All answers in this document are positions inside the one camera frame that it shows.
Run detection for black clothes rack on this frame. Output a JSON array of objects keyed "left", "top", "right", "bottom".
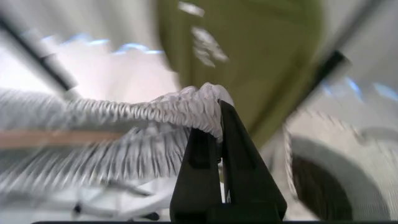
[{"left": 0, "top": 0, "right": 383, "bottom": 94}]

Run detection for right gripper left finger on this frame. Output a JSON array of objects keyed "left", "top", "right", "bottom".
[{"left": 169, "top": 126, "right": 223, "bottom": 222}]

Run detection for pink clothes hanger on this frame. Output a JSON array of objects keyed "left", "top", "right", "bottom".
[{"left": 0, "top": 129, "right": 125, "bottom": 149}]

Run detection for green printed t-shirt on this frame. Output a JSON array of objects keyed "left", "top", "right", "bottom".
[{"left": 157, "top": 0, "right": 326, "bottom": 147}]

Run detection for white laundry basket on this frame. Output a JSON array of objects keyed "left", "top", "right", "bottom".
[{"left": 282, "top": 108, "right": 398, "bottom": 222}]

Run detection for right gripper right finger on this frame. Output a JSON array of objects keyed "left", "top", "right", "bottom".
[{"left": 218, "top": 100, "right": 287, "bottom": 222}]

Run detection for pale grey shorts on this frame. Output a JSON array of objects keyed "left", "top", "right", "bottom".
[{"left": 0, "top": 82, "right": 234, "bottom": 215}]

